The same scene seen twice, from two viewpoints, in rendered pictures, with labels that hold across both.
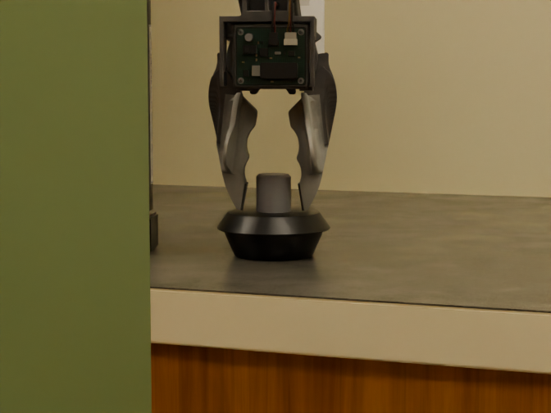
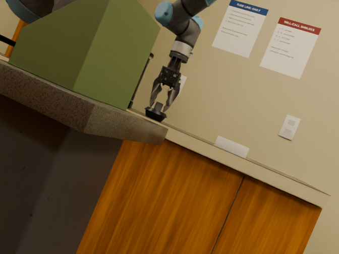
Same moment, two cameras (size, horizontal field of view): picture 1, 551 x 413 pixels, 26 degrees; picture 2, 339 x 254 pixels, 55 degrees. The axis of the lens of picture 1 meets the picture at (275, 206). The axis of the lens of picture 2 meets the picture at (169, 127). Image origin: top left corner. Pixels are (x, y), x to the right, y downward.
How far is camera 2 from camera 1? 0.30 m
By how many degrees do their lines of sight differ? 6
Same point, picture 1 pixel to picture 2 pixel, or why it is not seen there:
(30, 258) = (126, 59)
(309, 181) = (166, 107)
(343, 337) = not seen: hidden behind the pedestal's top
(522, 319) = (196, 140)
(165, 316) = not seen: hidden behind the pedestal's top
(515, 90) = (216, 118)
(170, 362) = not seen: hidden behind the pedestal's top
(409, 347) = (173, 138)
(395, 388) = (167, 147)
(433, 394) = (173, 150)
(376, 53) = (190, 99)
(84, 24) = (148, 32)
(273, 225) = (156, 111)
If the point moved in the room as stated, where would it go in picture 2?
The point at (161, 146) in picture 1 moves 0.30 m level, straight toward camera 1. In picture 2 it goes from (135, 100) to (135, 99)
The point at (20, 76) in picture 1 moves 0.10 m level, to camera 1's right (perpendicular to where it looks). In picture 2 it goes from (137, 32) to (186, 53)
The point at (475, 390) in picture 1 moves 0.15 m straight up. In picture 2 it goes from (182, 152) to (200, 110)
